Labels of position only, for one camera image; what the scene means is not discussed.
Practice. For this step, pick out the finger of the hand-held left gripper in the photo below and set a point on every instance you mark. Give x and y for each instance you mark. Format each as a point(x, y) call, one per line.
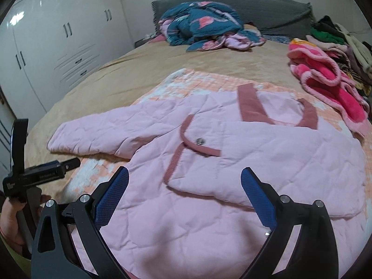
point(71, 163)

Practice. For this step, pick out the white wardrobe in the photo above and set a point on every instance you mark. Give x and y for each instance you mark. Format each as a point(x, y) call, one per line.
point(58, 49)

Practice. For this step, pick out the tan bed blanket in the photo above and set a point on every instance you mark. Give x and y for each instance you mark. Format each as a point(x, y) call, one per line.
point(130, 61)

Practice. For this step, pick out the person's left forearm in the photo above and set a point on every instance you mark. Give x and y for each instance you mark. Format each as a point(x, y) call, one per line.
point(10, 251)

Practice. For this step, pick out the person's left hand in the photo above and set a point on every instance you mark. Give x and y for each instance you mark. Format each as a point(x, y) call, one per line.
point(10, 221)

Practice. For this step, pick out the blue patterned cloth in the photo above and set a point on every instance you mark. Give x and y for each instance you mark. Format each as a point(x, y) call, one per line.
point(276, 38)

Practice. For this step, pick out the pink fleece robe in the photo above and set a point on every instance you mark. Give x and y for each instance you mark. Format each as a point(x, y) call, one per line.
point(322, 75)

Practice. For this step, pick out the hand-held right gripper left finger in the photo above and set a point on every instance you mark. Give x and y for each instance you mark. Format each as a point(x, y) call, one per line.
point(113, 193)

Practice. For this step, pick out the grey bed headboard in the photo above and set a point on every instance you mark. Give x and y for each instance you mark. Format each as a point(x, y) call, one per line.
point(261, 8)

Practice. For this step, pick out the pink quilted jacket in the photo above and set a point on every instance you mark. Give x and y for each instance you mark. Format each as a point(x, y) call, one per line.
point(203, 209)

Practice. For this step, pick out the orange white checked blanket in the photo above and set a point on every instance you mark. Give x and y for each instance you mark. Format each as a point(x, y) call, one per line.
point(189, 84)

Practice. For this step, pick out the pile of folded clothes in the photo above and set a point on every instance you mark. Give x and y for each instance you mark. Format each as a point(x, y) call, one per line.
point(348, 43)

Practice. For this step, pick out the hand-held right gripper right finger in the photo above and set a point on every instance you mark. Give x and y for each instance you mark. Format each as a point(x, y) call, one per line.
point(258, 197)

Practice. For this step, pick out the teal flamingo print quilt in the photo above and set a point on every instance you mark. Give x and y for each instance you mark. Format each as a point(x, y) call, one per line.
point(203, 20)

